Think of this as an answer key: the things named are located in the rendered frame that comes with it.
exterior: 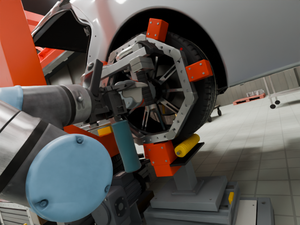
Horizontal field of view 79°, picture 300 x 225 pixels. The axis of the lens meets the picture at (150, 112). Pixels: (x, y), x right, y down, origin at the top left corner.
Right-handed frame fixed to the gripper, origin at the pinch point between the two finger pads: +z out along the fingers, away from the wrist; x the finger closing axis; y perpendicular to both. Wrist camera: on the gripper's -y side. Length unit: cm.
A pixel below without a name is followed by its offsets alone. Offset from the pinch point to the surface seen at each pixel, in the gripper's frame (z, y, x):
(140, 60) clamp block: 8.2, -10.0, 2.2
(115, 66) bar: 11.1, -13.6, -12.1
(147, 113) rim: 40.5, 9.1, -23.0
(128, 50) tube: 11.2, -16.8, -3.3
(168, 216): 32, 67, -25
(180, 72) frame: 30.1, -4.4, 7.1
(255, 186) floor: 93, 83, 12
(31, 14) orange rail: 165, -251, -310
